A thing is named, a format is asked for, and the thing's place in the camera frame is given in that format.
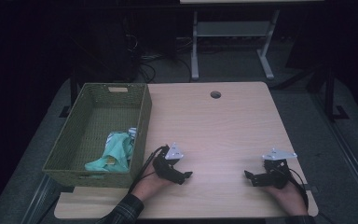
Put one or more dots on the green woven basket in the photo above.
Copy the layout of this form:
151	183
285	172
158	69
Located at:
74	140

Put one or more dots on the white metal table frame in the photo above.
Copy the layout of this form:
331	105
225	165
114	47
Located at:
230	28

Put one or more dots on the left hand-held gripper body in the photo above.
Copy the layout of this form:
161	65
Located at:
163	166

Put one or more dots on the mint green baby garment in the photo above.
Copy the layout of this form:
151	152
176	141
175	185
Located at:
118	153

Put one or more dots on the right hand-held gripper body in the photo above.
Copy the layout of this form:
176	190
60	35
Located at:
276	174

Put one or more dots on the metal floor rail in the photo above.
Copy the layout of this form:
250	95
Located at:
348	155
38	199

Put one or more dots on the black metal stand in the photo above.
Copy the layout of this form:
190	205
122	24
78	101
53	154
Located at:
73	93
331	93

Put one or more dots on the person's right hand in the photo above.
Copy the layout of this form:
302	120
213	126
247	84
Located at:
289	199

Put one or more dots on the person's left hand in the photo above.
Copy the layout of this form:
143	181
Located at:
149	185

